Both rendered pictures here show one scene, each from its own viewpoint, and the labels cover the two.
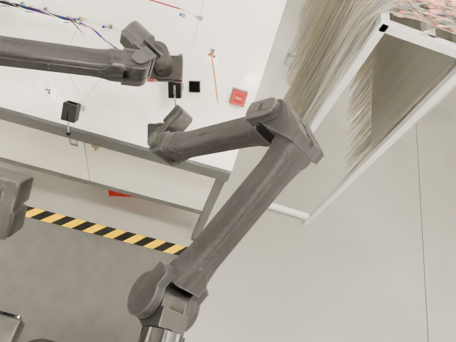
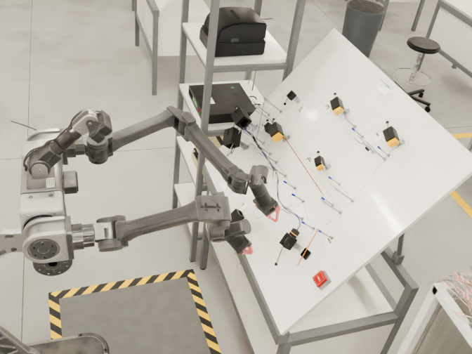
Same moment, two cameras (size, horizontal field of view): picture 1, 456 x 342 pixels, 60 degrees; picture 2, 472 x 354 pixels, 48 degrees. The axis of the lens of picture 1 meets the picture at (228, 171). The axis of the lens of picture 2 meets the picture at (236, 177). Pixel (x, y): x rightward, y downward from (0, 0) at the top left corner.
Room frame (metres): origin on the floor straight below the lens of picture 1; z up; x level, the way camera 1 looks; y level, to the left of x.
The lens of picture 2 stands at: (0.27, -1.26, 2.67)
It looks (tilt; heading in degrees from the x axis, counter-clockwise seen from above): 38 degrees down; 78
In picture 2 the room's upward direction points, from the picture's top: 8 degrees clockwise
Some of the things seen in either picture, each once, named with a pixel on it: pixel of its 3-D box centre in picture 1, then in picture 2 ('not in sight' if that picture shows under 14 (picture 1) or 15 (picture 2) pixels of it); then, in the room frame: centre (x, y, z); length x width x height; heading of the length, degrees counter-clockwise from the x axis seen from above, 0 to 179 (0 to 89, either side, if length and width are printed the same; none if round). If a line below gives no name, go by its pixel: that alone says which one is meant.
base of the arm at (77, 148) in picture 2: not in sight; (73, 146); (-0.01, 0.47, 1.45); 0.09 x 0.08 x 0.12; 99
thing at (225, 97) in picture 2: not in sight; (221, 102); (0.71, 1.45, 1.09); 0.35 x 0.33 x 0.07; 101
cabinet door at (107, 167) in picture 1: (149, 175); (254, 312); (0.80, 0.30, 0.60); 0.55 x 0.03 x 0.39; 101
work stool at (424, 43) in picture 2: not in sight; (411, 72); (3.02, 3.49, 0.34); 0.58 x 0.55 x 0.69; 79
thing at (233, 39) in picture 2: not in sight; (232, 31); (0.73, 1.41, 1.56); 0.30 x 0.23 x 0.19; 12
